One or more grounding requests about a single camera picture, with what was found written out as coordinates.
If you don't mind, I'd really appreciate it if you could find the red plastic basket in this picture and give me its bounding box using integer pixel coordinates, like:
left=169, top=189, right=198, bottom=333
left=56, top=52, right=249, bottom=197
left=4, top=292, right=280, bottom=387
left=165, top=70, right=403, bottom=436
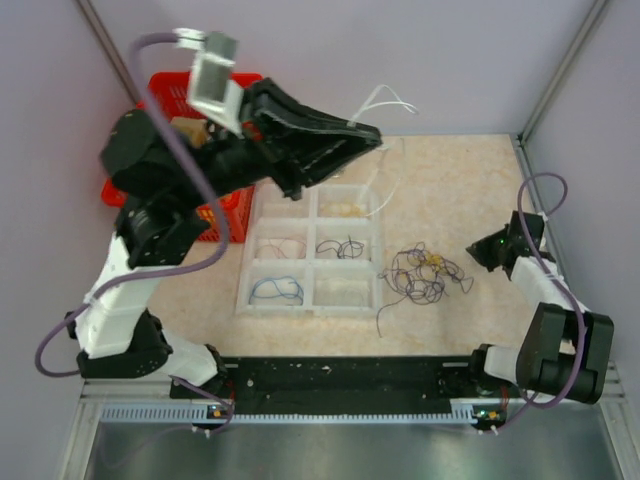
left=101, top=71, right=266, bottom=244

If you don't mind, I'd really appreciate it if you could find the tangled wire pile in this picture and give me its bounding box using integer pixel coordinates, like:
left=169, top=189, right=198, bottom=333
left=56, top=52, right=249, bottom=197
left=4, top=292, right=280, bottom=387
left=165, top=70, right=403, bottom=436
left=375, top=242, right=476, bottom=337

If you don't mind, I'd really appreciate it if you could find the brown cardboard box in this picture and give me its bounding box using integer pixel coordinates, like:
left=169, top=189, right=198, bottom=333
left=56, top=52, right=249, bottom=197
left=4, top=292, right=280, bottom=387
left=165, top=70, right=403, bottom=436
left=170, top=116, right=208, bottom=148

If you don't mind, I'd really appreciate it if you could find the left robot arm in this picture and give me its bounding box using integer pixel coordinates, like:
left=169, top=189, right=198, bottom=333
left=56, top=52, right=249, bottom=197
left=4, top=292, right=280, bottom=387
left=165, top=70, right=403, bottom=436
left=70, top=78, right=382, bottom=397

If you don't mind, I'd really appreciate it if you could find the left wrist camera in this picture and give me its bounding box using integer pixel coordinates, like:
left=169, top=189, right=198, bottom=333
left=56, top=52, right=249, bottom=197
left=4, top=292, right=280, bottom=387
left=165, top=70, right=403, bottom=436
left=173, top=28, right=243, bottom=136

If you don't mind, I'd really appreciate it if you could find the blue wire in tray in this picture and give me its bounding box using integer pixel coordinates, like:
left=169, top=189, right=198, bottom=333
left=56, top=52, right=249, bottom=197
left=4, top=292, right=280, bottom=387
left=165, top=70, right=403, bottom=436
left=249, top=276, right=306, bottom=306

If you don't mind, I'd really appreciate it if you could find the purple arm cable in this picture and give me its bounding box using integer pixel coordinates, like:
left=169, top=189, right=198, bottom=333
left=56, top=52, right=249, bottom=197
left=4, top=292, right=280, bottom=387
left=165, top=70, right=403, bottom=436
left=34, top=30, right=234, bottom=431
left=492, top=172, right=589, bottom=436

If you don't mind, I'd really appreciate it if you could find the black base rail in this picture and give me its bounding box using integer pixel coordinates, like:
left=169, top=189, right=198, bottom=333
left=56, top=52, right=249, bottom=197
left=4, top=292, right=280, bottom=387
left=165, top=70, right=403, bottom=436
left=169, top=354, right=551, bottom=415

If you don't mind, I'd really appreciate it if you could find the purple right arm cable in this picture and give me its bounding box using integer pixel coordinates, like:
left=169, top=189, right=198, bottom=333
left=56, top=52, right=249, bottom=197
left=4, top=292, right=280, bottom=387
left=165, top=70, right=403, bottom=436
left=492, top=172, right=589, bottom=436

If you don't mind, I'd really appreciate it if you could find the grey wire in tray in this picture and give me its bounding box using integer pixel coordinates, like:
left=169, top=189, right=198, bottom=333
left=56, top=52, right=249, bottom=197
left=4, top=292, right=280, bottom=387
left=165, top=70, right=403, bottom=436
left=319, top=279, right=371, bottom=306

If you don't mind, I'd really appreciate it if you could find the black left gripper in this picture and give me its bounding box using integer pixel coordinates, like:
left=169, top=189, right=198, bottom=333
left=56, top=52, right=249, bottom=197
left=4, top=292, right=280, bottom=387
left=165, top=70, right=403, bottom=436
left=175, top=79, right=385, bottom=210

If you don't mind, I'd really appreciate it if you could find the dark purple wire in tray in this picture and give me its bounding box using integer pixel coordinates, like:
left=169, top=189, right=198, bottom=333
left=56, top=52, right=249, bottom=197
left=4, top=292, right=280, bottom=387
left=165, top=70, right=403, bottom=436
left=315, top=235, right=365, bottom=261

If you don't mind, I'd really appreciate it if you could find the white wire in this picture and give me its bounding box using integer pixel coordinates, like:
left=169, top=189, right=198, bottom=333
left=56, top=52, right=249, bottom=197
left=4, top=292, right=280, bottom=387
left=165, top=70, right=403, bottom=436
left=347, top=84, right=419, bottom=221

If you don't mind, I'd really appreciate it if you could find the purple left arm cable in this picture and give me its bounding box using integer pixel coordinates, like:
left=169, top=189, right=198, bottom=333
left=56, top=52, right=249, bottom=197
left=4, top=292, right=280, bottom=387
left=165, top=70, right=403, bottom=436
left=34, top=30, right=234, bottom=431

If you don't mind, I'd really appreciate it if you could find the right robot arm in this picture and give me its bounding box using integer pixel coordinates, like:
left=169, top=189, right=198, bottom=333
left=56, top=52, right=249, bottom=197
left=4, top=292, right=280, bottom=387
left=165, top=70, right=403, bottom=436
left=466, top=212, right=579, bottom=396

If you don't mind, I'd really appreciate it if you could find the white compartment organizer tray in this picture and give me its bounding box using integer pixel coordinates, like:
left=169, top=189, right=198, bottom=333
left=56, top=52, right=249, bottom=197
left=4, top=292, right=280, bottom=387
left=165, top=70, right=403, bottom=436
left=236, top=184, right=384, bottom=318

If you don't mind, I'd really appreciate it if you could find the yellow wire in tray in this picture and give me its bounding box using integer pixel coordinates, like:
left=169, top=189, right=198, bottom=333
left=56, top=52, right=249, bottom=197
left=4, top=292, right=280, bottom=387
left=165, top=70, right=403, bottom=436
left=322, top=199, right=369, bottom=219

